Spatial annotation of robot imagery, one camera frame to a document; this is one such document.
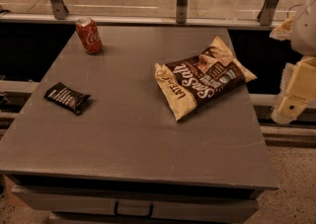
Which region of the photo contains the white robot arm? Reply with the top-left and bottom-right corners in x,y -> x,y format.
270,0 -> 316,124

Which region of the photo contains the brown sea salt chip bag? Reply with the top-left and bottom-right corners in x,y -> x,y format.
155,36 -> 257,120

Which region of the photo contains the red cola can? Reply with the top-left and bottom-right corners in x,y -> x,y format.
75,18 -> 103,54

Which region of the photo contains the small black snack packet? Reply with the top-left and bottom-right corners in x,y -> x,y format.
44,82 -> 90,115

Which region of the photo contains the right metal railing bracket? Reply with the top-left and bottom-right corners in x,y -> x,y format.
257,0 -> 279,26

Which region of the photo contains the horizontal metal rail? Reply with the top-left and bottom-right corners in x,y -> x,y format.
0,12 -> 281,31

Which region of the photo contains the middle metal railing bracket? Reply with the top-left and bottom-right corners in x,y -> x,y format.
176,0 -> 188,24

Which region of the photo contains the grey drawer with black handle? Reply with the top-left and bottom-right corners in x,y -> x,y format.
12,186 -> 259,224

